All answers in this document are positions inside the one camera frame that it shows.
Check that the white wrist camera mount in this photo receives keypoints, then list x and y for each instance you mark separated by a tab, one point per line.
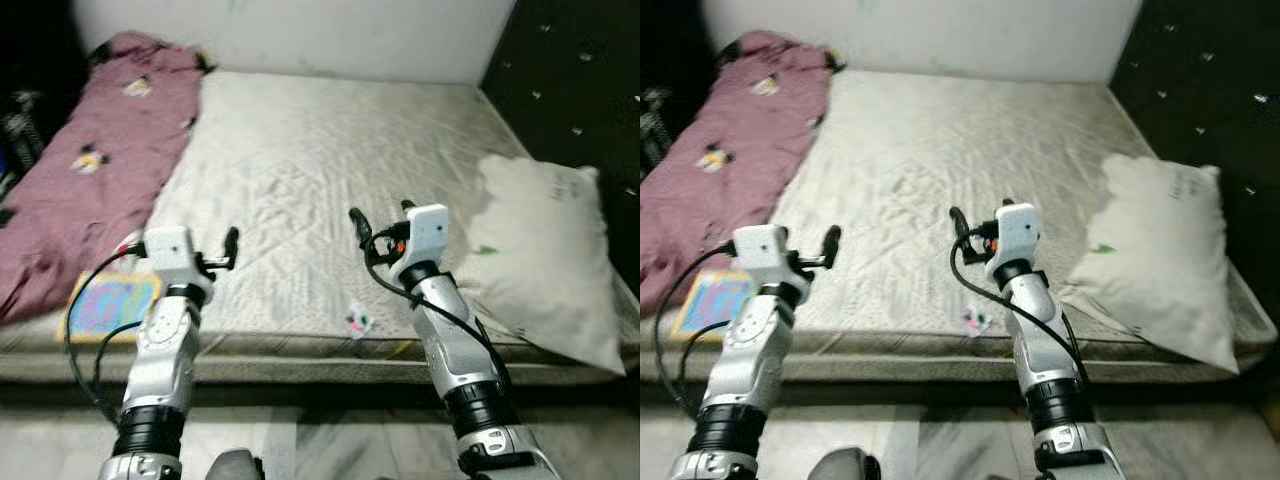
760	250
425	235
170	250
1015	235

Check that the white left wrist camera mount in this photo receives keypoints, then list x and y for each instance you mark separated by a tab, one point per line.
760	250
170	250

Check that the grey left robot leg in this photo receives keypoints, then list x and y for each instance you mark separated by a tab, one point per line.
235	467
845	466

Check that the small white wrapper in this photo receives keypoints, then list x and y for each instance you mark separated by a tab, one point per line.
358	321
977	322

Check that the white pillow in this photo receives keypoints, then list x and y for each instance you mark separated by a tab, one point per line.
1160	250
540	250

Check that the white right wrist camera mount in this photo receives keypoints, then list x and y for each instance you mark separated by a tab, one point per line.
1015	235
425	235

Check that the purple cartoon print blanket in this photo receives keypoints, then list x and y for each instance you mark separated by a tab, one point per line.
100	170
720	160

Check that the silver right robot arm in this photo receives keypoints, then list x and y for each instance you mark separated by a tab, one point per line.
455	340
1045	340

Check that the black tufted headboard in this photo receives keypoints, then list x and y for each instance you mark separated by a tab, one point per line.
570	80
1200	90

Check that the colourful picture book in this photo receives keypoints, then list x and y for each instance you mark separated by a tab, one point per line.
712	305
105	308

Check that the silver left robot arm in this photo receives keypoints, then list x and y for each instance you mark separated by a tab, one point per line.
165	350
755	350

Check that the dark bed base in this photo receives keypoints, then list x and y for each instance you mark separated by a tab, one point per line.
300	392
900	392

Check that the grey quilted mattress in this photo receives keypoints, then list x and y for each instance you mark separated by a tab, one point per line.
920	170
300	180

